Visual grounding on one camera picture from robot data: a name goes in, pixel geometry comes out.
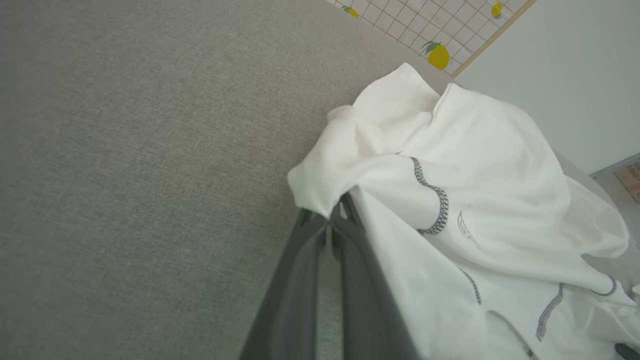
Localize white shirt with grey stitching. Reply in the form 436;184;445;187
287;62;640;360

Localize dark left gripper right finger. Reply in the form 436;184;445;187
329;192;421;360

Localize brown cardboard box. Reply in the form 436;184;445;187
614;161;640;203

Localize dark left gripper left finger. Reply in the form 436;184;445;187
240;209;331;360

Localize lemon print wooden frame partition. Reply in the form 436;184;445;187
325;0;539;79

